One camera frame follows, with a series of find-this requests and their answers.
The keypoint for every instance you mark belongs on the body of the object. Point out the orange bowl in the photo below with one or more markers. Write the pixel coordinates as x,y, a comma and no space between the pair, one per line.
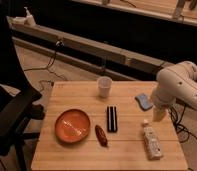
72,126

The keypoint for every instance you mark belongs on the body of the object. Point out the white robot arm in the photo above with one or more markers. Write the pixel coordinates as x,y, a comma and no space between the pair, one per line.
174,82

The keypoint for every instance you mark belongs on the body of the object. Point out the white pump bottle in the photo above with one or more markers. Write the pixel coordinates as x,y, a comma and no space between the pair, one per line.
30,18

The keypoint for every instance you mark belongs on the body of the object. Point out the brown oblong object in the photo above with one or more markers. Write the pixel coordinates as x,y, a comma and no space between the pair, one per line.
101,136

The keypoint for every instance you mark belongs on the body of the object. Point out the black whiteboard eraser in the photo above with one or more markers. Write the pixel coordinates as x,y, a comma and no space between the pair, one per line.
112,119

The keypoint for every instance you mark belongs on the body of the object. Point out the white tube bottle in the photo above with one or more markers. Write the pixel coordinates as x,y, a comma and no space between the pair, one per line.
151,141

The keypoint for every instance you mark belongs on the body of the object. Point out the translucent plastic cup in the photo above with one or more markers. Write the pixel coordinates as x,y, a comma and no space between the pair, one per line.
104,86

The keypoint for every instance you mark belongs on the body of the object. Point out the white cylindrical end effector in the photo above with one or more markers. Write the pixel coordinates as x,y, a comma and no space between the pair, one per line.
159,113

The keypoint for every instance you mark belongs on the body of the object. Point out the black office chair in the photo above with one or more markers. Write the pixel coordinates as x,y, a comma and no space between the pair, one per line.
17,96

